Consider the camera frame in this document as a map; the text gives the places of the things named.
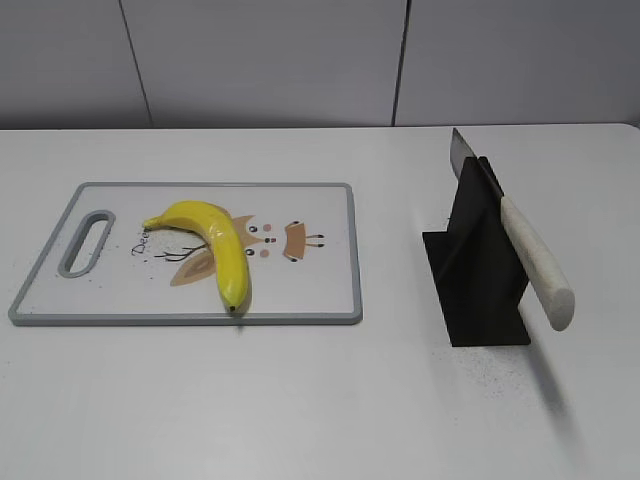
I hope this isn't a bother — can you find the white grey-rimmed cutting board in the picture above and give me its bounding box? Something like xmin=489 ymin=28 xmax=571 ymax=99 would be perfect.
xmin=9 ymin=182 xmax=362 ymax=326

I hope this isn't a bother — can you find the black knife stand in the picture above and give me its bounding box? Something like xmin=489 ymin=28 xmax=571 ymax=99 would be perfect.
xmin=422 ymin=157 xmax=531 ymax=347

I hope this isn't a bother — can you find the yellow plastic banana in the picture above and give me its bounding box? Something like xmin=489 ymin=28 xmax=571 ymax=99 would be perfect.
xmin=142 ymin=200 xmax=250 ymax=312

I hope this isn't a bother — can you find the knife with white handle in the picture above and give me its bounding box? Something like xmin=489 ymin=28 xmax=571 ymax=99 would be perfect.
xmin=450 ymin=127 xmax=576 ymax=333

